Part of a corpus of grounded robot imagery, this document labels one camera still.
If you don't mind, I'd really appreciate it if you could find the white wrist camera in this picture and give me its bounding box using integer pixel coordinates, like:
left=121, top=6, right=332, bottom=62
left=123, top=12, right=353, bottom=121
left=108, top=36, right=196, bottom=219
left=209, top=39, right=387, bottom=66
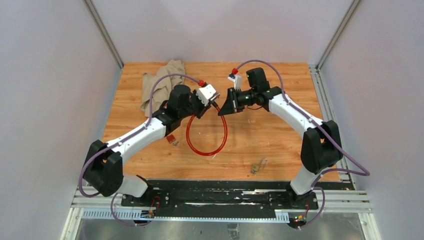
left=227, top=68, right=242, bottom=91
left=195, top=79, right=220, bottom=107

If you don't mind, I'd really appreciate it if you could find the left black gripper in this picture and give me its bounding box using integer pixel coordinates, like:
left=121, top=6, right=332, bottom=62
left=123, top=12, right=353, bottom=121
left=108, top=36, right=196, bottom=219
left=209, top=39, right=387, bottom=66
left=180, top=90, right=213, bottom=121

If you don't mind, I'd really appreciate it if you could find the red cable lock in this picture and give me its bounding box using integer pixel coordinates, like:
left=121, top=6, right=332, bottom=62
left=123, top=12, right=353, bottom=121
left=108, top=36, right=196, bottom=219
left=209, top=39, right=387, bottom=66
left=184, top=103, right=229, bottom=158

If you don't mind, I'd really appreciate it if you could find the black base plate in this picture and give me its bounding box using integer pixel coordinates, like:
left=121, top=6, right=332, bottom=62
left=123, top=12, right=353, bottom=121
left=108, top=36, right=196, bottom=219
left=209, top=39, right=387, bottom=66
left=117, top=179, right=319, bottom=219

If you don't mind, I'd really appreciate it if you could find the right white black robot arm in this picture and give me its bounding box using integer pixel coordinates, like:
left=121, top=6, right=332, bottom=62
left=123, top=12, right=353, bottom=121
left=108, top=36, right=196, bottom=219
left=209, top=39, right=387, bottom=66
left=218, top=67, right=343, bottom=209

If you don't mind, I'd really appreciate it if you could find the beige cloth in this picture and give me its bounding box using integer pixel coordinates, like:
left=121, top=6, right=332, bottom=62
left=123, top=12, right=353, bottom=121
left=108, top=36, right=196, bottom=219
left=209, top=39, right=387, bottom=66
left=140, top=60, right=186, bottom=117

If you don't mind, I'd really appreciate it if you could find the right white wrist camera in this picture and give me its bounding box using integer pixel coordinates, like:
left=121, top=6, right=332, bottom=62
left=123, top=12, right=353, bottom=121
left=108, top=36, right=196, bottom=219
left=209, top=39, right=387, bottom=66
left=227, top=68, right=242, bottom=91

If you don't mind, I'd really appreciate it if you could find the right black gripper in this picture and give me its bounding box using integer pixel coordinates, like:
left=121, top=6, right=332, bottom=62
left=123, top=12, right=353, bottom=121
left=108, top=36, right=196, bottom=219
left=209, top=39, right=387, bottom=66
left=218, top=87, right=257, bottom=116

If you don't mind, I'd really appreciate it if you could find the brass padlock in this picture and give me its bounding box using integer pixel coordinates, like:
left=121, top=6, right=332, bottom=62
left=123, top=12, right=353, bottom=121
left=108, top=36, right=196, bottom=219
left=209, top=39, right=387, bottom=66
left=250, top=157, right=268, bottom=175

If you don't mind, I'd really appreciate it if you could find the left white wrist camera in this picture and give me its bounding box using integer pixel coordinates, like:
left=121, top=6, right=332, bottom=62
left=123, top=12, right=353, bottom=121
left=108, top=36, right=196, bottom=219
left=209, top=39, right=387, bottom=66
left=195, top=79, right=220, bottom=107

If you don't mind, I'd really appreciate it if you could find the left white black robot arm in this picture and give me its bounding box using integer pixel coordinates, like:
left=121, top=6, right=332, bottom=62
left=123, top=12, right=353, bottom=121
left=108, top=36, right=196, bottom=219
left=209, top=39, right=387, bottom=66
left=78, top=83, right=219, bottom=207

